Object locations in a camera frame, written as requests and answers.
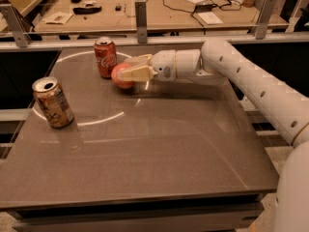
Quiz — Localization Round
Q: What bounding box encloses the white paper sheet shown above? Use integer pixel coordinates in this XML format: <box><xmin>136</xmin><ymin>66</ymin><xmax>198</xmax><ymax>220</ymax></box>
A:
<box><xmin>198</xmin><ymin>12</ymin><xmax>222</xmax><ymax>25</ymax></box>

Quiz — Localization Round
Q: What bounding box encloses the small black box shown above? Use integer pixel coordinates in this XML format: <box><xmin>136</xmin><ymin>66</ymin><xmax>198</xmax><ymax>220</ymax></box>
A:
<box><xmin>115</xmin><ymin>5</ymin><xmax>122</xmax><ymax>11</ymax></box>

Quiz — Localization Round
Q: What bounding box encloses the gold brown soda can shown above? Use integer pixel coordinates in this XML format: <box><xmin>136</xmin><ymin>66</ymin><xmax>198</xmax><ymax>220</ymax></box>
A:
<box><xmin>32</xmin><ymin>76</ymin><xmax>74</xmax><ymax>129</ymax></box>

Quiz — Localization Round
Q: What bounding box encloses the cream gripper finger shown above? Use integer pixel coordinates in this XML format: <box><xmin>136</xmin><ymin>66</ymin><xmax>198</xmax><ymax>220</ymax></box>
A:
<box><xmin>117</xmin><ymin>66</ymin><xmax>157</xmax><ymax>82</ymax></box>
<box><xmin>124</xmin><ymin>54</ymin><xmax>153</xmax><ymax>68</ymax></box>

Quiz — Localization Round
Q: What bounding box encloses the background wooden desk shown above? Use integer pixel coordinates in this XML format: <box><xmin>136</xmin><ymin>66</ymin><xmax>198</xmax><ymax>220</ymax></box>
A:
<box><xmin>33</xmin><ymin>0</ymin><xmax>289</xmax><ymax>35</ymax></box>

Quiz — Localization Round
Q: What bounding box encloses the middle metal bracket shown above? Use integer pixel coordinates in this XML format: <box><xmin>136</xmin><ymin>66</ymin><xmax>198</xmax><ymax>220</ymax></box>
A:
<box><xmin>135</xmin><ymin>0</ymin><xmax>148</xmax><ymax>44</ymax></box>

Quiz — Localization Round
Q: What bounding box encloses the black cable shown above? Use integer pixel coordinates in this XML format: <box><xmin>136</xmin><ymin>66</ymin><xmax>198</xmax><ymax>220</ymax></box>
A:
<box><xmin>162</xmin><ymin>0</ymin><xmax>242</xmax><ymax>27</ymax></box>

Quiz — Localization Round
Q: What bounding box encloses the white paper card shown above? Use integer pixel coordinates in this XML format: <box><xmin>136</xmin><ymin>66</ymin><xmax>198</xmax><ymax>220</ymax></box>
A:
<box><xmin>43</xmin><ymin>12</ymin><xmax>72</xmax><ymax>25</ymax></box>

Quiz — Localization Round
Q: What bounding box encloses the right metal bracket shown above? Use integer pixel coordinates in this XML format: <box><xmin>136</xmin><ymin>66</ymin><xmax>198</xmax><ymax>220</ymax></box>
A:
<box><xmin>253</xmin><ymin>0</ymin><xmax>276</xmax><ymax>40</ymax></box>

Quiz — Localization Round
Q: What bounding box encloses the red apple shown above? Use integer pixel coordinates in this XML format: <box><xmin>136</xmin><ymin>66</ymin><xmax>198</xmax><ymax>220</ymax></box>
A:
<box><xmin>111</xmin><ymin>63</ymin><xmax>134</xmax><ymax>89</ymax></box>

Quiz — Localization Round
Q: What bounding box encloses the black remote device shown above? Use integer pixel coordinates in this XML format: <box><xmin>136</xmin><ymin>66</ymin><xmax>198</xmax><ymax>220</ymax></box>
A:
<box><xmin>72</xmin><ymin>7</ymin><xmax>102</xmax><ymax>15</ymax></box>

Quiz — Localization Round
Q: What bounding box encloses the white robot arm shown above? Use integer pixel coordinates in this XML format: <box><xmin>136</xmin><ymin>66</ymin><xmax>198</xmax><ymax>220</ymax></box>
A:
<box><xmin>112</xmin><ymin>38</ymin><xmax>309</xmax><ymax>232</ymax></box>

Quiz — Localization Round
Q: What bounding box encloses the metal bracket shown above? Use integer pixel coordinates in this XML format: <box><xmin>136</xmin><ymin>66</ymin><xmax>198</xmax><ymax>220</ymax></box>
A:
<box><xmin>253</xmin><ymin>0</ymin><xmax>276</xmax><ymax>40</ymax></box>
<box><xmin>0</xmin><ymin>4</ymin><xmax>31</xmax><ymax>47</ymax></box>
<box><xmin>135</xmin><ymin>0</ymin><xmax>148</xmax><ymax>44</ymax></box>

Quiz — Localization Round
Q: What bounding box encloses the metal rail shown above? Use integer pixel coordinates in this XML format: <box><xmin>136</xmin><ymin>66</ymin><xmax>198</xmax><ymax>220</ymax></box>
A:
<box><xmin>0</xmin><ymin>32</ymin><xmax>309</xmax><ymax>52</ymax></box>

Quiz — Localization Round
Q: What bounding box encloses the left metal bracket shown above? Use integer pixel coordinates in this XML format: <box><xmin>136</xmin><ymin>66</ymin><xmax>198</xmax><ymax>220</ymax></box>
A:
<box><xmin>0</xmin><ymin>4</ymin><xmax>31</xmax><ymax>47</ymax></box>

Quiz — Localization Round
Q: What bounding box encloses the red coke can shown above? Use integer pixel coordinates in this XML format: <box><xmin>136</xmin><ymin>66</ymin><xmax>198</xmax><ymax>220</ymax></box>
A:
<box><xmin>94</xmin><ymin>37</ymin><xmax>117</xmax><ymax>78</ymax></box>

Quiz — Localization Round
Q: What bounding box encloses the black power adapter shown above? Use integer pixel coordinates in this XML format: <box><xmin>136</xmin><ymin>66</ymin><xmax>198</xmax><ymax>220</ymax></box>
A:
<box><xmin>195</xmin><ymin>2</ymin><xmax>216</xmax><ymax>13</ymax></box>

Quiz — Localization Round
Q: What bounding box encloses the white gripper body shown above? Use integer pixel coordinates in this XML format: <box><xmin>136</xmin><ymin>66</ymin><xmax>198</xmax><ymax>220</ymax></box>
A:
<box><xmin>151</xmin><ymin>49</ymin><xmax>201</xmax><ymax>81</ymax></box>

